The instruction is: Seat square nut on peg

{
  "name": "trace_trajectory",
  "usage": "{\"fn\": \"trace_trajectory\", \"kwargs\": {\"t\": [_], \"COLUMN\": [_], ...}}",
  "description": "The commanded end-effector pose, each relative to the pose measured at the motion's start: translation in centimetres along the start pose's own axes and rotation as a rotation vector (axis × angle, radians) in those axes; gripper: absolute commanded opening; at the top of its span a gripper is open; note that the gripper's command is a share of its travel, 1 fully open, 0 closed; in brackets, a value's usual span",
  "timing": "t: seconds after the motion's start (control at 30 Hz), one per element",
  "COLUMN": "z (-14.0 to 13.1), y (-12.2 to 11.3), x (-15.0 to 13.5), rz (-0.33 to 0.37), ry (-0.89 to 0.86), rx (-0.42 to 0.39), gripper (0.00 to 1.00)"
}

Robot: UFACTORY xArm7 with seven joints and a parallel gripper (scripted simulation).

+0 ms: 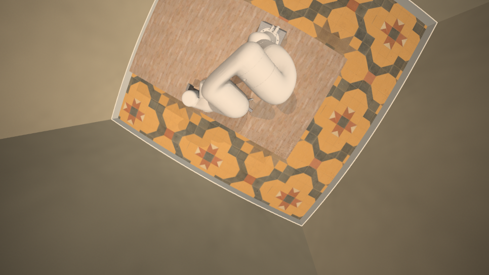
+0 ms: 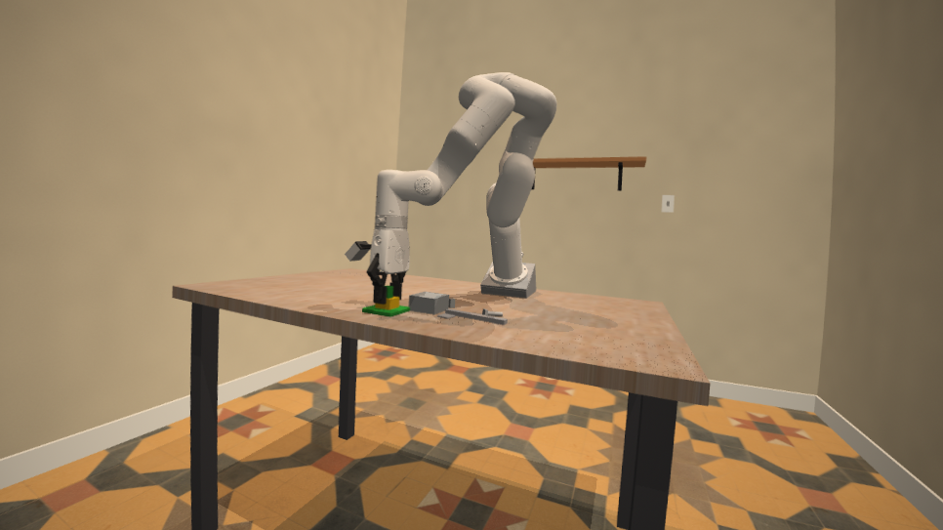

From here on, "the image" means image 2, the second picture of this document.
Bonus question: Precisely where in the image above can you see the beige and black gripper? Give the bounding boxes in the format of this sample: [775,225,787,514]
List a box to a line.
[366,227,410,305]

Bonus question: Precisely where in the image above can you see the grey flat bar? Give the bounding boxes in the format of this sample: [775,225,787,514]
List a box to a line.
[445,308,508,325]

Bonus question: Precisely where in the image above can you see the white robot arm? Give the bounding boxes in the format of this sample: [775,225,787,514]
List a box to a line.
[375,72,556,285]

